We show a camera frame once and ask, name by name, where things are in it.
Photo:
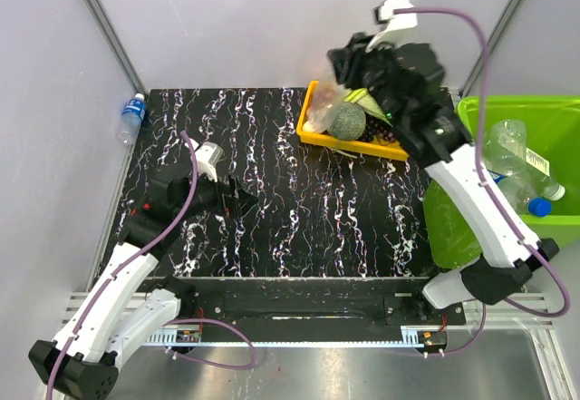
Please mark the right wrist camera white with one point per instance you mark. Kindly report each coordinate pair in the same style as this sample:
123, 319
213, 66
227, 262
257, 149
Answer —
394, 26

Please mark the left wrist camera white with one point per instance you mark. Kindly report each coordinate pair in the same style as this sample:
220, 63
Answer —
208, 155

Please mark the yellow plastic tray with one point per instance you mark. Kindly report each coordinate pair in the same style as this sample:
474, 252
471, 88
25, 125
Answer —
378, 148

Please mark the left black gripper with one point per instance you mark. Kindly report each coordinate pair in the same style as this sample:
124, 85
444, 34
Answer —
239, 202

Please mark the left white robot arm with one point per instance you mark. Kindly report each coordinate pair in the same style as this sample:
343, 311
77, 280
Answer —
85, 357

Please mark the napa cabbage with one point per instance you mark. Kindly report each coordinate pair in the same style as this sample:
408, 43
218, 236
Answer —
364, 99

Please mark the beige label clear bottle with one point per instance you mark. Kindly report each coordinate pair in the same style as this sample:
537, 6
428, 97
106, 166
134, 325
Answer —
538, 173

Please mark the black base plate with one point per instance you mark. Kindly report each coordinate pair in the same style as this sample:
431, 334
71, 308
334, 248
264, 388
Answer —
394, 300

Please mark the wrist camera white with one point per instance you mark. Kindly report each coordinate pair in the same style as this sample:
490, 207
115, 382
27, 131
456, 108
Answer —
208, 155
394, 26

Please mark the green netted melon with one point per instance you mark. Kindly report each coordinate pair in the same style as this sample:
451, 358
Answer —
349, 122

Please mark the black marble mat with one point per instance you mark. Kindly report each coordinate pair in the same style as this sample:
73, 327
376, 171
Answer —
319, 213

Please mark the Pepsi bottle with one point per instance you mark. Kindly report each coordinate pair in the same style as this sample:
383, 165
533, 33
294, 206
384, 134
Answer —
520, 194
132, 117

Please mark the dark grape bunch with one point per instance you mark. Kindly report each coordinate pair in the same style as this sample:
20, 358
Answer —
376, 130

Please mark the green plastic bin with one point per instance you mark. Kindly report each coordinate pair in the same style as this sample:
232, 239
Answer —
552, 123

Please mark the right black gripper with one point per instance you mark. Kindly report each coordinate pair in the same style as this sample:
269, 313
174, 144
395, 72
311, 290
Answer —
352, 57

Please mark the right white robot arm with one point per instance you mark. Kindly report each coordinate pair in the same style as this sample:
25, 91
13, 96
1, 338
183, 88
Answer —
439, 142

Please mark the clear crushed bottle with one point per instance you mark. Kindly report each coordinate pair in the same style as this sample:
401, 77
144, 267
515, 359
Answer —
506, 147

